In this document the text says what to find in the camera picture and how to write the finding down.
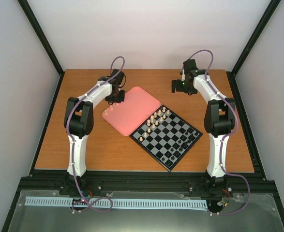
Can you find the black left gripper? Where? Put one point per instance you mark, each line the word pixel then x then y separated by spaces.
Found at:
pixel 121 99

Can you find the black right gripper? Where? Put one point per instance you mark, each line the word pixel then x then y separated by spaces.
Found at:
pixel 178 89

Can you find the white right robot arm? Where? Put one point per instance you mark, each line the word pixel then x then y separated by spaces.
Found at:
pixel 219 118

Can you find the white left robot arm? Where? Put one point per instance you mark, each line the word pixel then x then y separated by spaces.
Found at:
pixel 79 117

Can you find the black white chess board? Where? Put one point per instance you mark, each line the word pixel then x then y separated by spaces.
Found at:
pixel 159 142

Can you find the pink plastic tray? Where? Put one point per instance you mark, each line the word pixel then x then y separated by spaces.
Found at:
pixel 137 107

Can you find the black aluminium frame base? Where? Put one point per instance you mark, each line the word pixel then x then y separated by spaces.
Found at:
pixel 109 181

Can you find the light blue cable duct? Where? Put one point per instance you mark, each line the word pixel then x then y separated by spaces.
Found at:
pixel 117 203

